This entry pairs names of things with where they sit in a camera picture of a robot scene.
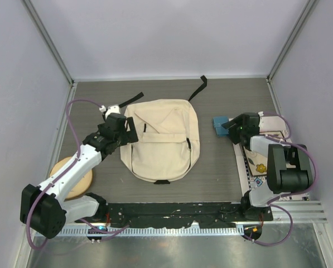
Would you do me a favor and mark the square floral ceramic plate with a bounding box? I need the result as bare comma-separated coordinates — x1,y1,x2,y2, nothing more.
243,131,286,176

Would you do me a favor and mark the round wooden painted plate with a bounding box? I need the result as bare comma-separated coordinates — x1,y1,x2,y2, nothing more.
50,157,93,200

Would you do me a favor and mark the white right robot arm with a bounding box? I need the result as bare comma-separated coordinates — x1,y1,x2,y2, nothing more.
221,112,318,221

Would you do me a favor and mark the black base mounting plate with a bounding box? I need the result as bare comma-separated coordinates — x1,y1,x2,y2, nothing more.
108,202,273,229

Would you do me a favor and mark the patterned white placemat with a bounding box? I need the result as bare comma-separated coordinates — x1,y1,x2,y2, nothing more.
228,115,312,202

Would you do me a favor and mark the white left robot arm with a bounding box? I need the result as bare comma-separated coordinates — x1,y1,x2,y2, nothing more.
20,113,138,239

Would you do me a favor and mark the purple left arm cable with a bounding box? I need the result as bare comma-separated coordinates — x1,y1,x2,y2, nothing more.
26,99,131,250

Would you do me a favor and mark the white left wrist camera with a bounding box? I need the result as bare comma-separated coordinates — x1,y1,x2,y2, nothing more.
99,104,120,120

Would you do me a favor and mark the white slotted cable duct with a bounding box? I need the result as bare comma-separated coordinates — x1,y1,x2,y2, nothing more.
57,224,244,237

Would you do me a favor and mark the cream canvas backpack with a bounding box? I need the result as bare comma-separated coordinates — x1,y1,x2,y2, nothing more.
120,75,207,184

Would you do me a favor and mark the aluminium frame rail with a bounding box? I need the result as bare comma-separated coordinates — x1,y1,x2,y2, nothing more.
272,200,327,223

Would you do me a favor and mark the small blue notebook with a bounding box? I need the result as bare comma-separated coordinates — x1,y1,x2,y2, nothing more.
213,116,229,137

